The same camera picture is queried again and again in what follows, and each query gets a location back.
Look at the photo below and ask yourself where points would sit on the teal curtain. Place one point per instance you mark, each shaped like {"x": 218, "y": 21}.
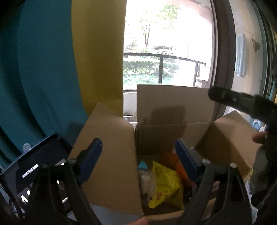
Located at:
{"x": 40, "y": 93}

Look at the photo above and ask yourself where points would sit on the person's left hand thumb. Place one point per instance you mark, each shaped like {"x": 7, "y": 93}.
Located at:
{"x": 140, "y": 221}

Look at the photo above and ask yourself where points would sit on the black tablet showing clock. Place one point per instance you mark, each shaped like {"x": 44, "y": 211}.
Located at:
{"x": 20, "y": 174}

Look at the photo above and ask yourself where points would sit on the yellow curtain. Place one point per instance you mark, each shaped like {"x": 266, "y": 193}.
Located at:
{"x": 98, "y": 34}

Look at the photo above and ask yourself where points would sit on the orange snack bag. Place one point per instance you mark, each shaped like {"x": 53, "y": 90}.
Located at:
{"x": 172, "y": 161}

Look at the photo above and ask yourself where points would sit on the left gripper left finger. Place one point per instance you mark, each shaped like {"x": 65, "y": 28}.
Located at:
{"x": 87, "y": 160}

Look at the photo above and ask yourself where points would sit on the yellow snack bag in box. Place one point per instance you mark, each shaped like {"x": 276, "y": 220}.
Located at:
{"x": 168, "y": 187}

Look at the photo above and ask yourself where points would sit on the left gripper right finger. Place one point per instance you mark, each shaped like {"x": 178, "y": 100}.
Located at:
{"x": 190, "y": 160}

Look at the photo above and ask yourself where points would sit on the brown cardboard box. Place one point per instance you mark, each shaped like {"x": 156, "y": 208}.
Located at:
{"x": 164, "y": 113}

